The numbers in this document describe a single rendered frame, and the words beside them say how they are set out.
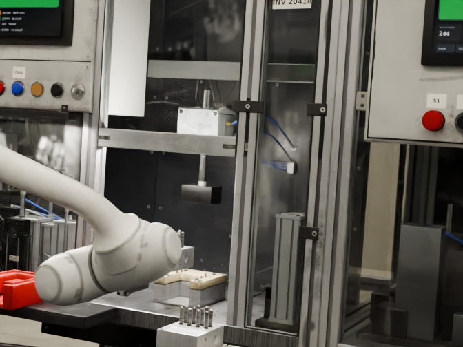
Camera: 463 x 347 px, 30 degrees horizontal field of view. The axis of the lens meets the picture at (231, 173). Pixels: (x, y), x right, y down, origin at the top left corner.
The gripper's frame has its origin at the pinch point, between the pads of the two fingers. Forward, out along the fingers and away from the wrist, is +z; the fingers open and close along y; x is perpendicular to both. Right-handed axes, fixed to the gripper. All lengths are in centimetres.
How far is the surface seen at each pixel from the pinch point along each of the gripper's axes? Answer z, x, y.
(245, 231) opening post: 1.1, -22.0, 8.7
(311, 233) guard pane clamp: 0.8, -37.4, 10.0
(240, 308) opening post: 1.1, -22.0, -8.7
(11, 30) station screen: -2, 43, 52
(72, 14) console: 0, 27, 57
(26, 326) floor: 274, 245, -104
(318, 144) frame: 1.1, -37.7, 29.2
